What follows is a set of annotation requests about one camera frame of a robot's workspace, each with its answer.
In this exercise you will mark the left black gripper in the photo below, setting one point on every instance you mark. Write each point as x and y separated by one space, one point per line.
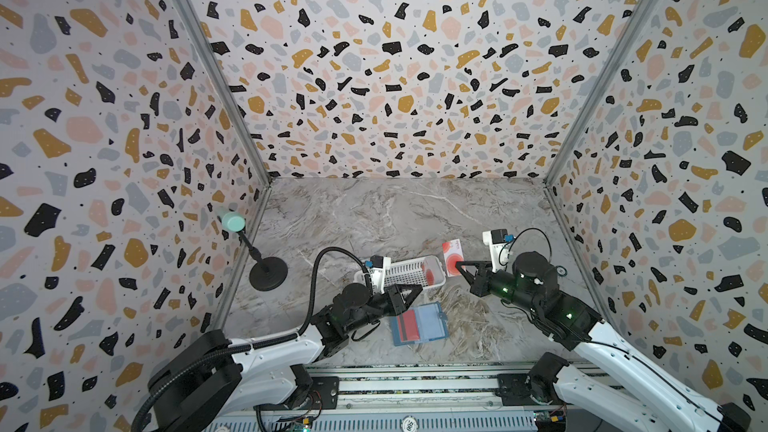
396 298

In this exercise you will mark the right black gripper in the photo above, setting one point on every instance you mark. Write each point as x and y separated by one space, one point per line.
481 279

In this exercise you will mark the white plastic basket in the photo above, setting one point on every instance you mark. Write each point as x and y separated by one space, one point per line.
407 272

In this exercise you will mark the red-circle credit card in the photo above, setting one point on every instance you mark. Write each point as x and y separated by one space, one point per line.
452 254
405 328

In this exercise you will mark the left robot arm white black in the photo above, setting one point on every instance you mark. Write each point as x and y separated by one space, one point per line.
218 375

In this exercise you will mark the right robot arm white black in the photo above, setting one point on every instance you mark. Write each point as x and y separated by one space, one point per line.
650 399

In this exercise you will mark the stack of red-circle cards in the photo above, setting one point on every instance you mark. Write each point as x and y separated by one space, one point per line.
432 272

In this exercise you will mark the black stand with green ball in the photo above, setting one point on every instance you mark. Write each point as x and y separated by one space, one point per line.
267 273

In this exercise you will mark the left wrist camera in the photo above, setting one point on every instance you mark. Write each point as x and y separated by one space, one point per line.
375 272

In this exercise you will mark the aluminium rail base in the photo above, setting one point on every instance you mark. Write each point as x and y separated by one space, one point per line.
422 399

